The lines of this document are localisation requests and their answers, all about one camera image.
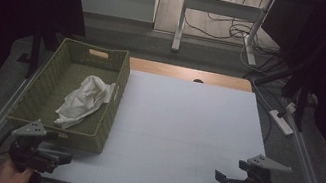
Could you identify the black metal stand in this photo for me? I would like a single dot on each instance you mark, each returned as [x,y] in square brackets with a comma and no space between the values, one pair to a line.
[301,102]
[35,48]

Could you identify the person's left hand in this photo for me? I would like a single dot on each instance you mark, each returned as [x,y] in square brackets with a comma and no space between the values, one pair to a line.
[11,176]

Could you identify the green woven basket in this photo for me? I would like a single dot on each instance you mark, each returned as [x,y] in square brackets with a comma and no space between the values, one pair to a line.
[64,64]

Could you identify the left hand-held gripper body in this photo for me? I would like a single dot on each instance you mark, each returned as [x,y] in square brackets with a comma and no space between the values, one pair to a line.
[26,148]

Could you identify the white desk frame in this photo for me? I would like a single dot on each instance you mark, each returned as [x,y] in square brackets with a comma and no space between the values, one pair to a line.
[223,7]

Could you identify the white table cover sheet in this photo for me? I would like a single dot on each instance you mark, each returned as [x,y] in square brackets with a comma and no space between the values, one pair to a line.
[183,135]

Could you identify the white power strip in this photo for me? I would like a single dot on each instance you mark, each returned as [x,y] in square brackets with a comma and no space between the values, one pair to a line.
[281,122]

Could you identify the white crumpled cloth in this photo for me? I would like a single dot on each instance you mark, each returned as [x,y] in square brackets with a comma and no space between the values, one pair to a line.
[83,101]

